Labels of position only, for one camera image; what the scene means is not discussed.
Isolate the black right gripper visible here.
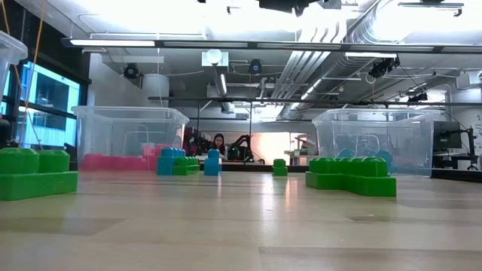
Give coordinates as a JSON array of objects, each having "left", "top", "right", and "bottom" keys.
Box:
[{"left": 258, "top": 0, "right": 321, "bottom": 18}]

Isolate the short blue toy block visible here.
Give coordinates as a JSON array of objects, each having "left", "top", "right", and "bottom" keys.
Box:
[
  {"left": 336, "top": 148, "right": 358, "bottom": 160},
  {"left": 375, "top": 149, "right": 395, "bottom": 167},
  {"left": 203, "top": 148, "right": 223, "bottom": 177}
]

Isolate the short green toy block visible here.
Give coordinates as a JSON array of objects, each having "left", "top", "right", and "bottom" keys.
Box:
[
  {"left": 0, "top": 147, "right": 79, "bottom": 202},
  {"left": 305, "top": 157, "right": 349, "bottom": 189},
  {"left": 272, "top": 158, "right": 289, "bottom": 177}
]

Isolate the long green toy block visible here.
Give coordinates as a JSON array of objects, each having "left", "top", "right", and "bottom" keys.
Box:
[
  {"left": 172, "top": 156, "right": 201, "bottom": 176},
  {"left": 338, "top": 157, "right": 398, "bottom": 198}
]

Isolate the long blue toy block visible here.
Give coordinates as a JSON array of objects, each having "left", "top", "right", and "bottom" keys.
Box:
[{"left": 157, "top": 147, "right": 188, "bottom": 176}]

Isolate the white dome lamp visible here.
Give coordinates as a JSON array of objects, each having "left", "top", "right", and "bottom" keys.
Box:
[{"left": 201, "top": 48, "right": 230, "bottom": 68}]

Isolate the black beam with light tubes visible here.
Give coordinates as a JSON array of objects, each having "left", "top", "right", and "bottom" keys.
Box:
[{"left": 62, "top": 36, "right": 482, "bottom": 54}]

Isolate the grey ceiling fixture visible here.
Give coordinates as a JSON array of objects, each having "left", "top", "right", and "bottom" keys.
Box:
[{"left": 398, "top": 2, "right": 465, "bottom": 18}]

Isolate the person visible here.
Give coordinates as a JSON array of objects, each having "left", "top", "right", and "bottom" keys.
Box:
[{"left": 212, "top": 132, "right": 230, "bottom": 161}]

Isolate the white cylinder tank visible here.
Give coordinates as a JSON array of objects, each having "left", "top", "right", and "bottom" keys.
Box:
[{"left": 142, "top": 73, "right": 170, "bottom": 108}]

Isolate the red and black machine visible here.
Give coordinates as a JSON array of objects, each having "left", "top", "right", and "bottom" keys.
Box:
[{"left": 183, "top": 126, "right": 212, "bottom": 157}]

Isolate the clear plastic bin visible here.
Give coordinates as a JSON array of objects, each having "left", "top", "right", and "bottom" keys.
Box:
[
  {"left": 311, "top": 108, "right": 442, "bottom": 178},
  {"left": 71, "top": 105, "right": 190, "bottom": 173},
  {"left": 0, "top": 29, "right": 29, "bottom": 114}
]

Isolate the black monitor on stand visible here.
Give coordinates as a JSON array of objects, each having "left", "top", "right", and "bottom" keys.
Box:
[{"left": 432, "top": 120, "right": 478, "bottom": 171}]

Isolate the large window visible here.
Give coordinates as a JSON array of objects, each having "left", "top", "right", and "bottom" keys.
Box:
[{"left": 17, "top": 62, "right": 82, "bottom": 150}]

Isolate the black aluminium table frame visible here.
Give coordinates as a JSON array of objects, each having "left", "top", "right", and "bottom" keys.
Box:
[{"left": 0, "top": 160, "right": 482, "bottom": 184}]

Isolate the yellow cable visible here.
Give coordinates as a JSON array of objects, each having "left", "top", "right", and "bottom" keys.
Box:
[{"left": 2, "top": 0, "right": 48, "bottom": 151}]

